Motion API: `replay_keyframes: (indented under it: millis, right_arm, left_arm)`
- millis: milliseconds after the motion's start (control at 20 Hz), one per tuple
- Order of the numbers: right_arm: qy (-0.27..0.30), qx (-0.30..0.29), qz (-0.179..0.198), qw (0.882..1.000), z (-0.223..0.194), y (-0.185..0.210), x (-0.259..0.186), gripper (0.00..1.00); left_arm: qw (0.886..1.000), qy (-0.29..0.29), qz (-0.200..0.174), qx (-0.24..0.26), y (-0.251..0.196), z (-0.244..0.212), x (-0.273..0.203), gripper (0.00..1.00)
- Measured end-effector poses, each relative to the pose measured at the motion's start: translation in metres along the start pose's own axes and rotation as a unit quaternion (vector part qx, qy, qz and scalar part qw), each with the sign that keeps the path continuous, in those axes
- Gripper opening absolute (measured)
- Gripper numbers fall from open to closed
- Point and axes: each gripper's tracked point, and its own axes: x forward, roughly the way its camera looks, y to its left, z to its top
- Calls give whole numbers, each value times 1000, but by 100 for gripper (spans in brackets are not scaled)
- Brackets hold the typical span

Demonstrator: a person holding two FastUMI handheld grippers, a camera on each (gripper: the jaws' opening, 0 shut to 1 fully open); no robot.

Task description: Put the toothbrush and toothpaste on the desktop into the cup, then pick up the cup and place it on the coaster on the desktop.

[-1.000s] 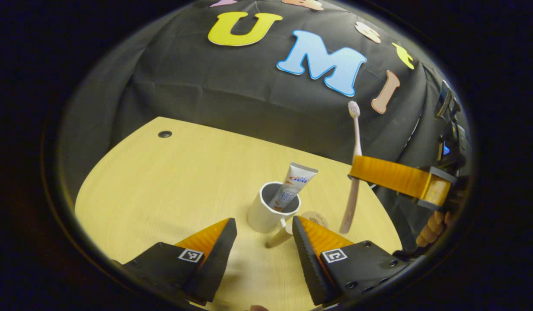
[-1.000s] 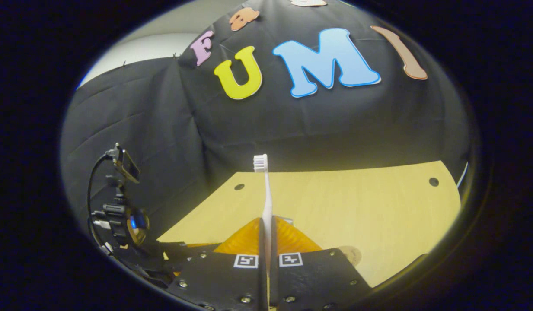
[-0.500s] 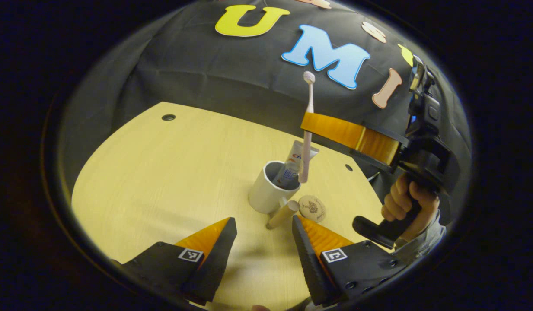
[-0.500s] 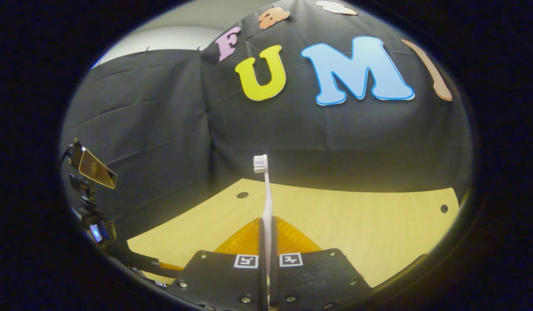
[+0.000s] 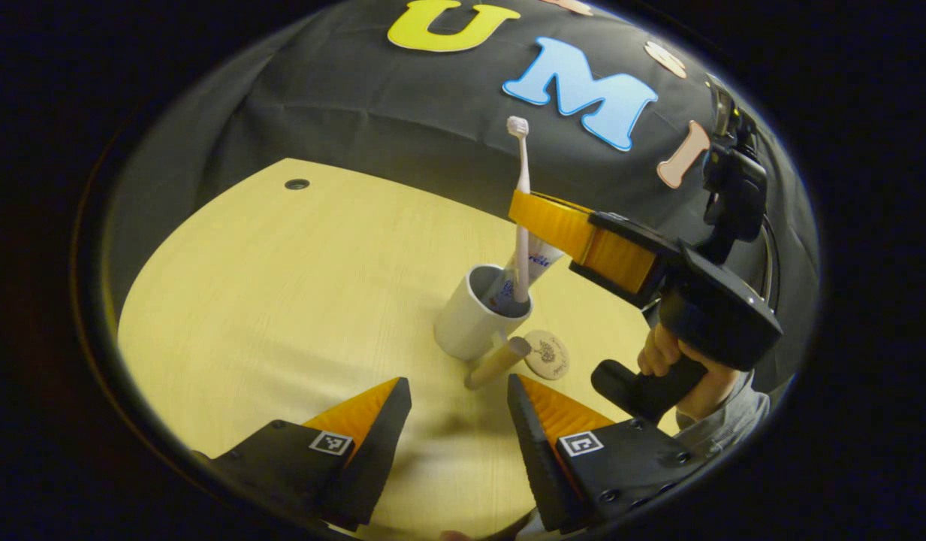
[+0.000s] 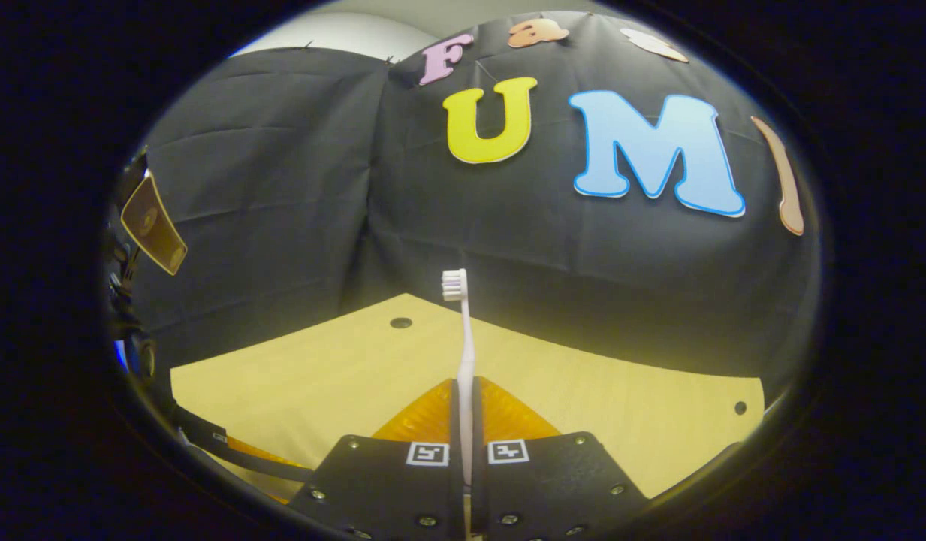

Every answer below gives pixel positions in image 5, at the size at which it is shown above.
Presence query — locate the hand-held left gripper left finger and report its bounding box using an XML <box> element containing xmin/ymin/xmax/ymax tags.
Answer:
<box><xmin>192</xmin><ymin>376</ymin><xmax>413</xmax><ymax>533</ymax></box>

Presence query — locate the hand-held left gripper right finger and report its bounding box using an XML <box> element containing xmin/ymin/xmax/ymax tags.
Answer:
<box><xmin>506</xmin><ymin>373</ymin><xmax>707</xmax><ymax>534</ymax></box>

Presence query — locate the white toothpaste tube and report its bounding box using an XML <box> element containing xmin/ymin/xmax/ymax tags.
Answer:
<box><xmin>485</xmin><ymin>229</ymin><xmax>567</xmax><ymax>316</ymax></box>

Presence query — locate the white pink toothbrush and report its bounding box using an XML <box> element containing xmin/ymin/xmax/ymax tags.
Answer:
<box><xmin>505</xmin><ymin>115</ymin><xmax>532</xmax><ymax>305</ymax></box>

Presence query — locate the round cork coaster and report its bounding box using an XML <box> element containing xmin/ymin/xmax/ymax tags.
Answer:
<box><xmin>523</xmin><ymin>329</ymin><xmax>571</xmax><ymax>381</ymax></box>

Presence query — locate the white cup with wooden handle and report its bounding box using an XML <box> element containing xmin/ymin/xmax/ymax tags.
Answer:
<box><xmin>434</xmin><ymin>263</ymin><xmax>535</xmax><ymax>391</ymax></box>

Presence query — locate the black backdrop cloth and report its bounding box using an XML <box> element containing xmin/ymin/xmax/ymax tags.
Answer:
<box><xmin>102</xmin><ymin>0</ymin><xmax>820</xmax><ymax>391</ymax></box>

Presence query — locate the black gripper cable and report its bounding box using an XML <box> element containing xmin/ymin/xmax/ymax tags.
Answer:
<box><xmin>759</xmin><ymin>214</ymin><xmax>780</xmax><ymax>305</ymax></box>

